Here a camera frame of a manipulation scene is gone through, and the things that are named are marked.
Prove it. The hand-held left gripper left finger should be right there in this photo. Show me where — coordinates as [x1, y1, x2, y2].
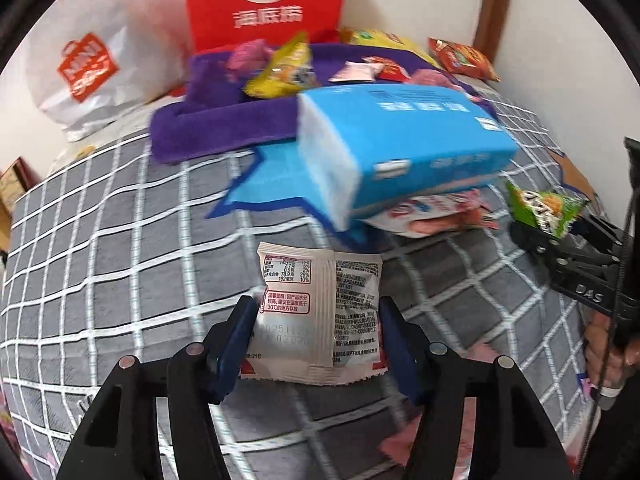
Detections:
[57, 296, 258, 480]

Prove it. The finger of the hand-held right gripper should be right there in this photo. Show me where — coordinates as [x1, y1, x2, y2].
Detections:
[510, 221, 576, 281]
[575, 215, 623, 261]

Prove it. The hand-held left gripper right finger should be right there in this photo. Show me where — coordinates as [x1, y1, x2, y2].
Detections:
[380, 296, 573, 480]

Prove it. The green snack packet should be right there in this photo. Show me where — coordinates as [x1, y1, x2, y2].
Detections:
[505, 180, 588, 238]

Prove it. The person's right forearm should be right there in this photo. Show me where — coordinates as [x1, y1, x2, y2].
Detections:
[575, 390, 640, 480]

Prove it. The person's right hand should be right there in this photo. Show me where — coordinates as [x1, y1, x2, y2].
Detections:
[582, 317, 640, 396]

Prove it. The brown star-shaped mat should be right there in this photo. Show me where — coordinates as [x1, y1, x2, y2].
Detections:
[542, 147, 601, 201]

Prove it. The grey checked bed sheet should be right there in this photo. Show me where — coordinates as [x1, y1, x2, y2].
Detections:
[0, 75, 601, 480]

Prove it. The blue star-shaped felt mat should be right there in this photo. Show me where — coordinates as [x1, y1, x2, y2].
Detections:
[206, 140, 371, 251]

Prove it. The blue tissue pack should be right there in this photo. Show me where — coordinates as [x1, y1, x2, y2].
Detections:
[295, 85, 519, 231]

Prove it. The orange snack packet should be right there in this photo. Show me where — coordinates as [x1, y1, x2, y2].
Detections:
[427, 37, 501, 83]

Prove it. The red snack packet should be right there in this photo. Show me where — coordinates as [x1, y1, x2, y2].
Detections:
[362, 56, 411, 83]

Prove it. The purple fuzzy tray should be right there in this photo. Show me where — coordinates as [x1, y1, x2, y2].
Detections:
[150, 42, 501, 163]

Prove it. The white printed quilt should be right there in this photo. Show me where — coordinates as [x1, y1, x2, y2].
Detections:
[47, 102, 166, 171]

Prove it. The large yellow snack bag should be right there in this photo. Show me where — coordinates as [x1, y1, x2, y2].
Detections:
[340, 27, 436, 58]

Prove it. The wooden box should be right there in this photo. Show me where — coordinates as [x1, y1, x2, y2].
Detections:
[0, 157, 43, 221]

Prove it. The yellow snack packet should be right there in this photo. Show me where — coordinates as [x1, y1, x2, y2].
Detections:
[243, 32, 321, 100]

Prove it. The white plastic shopping bag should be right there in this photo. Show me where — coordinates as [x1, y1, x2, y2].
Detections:
[25, 0, 193, 143]

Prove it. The red paper bag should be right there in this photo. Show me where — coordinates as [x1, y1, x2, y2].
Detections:
[181, 0, 346, 53]

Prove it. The brown wooden door frame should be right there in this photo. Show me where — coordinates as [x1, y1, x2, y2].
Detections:
[472, 0, 516, 61]

